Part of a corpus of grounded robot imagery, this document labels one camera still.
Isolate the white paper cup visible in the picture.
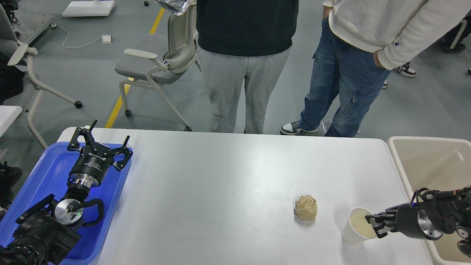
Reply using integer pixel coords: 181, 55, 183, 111
341, 207, 377, 245

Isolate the black bag at left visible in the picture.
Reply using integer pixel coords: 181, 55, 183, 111
0, 60, 25, 105

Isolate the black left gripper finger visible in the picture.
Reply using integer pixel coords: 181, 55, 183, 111
67, 120, 98, 152
109, 135, 133, 172

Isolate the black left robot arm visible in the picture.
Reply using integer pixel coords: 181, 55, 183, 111
1, 121, 133, 265

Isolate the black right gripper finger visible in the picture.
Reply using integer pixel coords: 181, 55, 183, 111
370, 218, 397, 239
365, 208, 398, 223

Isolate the shiny metal tray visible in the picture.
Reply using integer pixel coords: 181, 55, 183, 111
152, 0, 192, 16

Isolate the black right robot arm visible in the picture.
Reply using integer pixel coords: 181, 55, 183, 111
365, 185, 471, 257

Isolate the white side table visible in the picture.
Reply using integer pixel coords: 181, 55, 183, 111
0, 105, 22, 137

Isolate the blue plastic tray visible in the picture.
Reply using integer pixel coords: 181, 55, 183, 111
0, 142, 132, 265

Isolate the crumpled brown paper ball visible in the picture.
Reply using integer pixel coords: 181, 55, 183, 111
294, 195, 318, 221

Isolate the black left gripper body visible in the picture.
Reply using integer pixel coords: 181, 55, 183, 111
68, 144, 118, 187

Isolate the white power adapter with cable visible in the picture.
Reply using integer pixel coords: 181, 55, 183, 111
49, 22, 115, 50

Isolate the person in black trousers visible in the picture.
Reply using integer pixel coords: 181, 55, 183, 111
382, 9, 471, 89

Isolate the black shoe lower left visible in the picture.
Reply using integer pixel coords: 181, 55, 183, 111
0, 161, 22, 220

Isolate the beige plastic bin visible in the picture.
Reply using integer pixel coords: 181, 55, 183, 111
387, 136, 471, 265

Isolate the grey chair at left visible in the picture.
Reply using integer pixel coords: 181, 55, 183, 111
0, 6, 83, 150

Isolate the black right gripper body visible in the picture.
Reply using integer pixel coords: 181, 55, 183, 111
391, 203, 443, 240

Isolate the person in blue jeans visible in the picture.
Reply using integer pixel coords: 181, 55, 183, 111
280, 0, 470, 137

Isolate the grey office chair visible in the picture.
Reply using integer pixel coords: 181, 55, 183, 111
114, 0, 198, 131

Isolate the grey floor cart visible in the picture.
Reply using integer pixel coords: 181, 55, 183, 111
13, 13, 55, 46

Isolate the person in grey sweatpants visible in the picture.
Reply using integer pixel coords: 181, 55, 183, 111
196, 0, 299, 134

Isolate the white flat platform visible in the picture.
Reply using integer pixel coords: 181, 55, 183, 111
62, 0, 115, 17

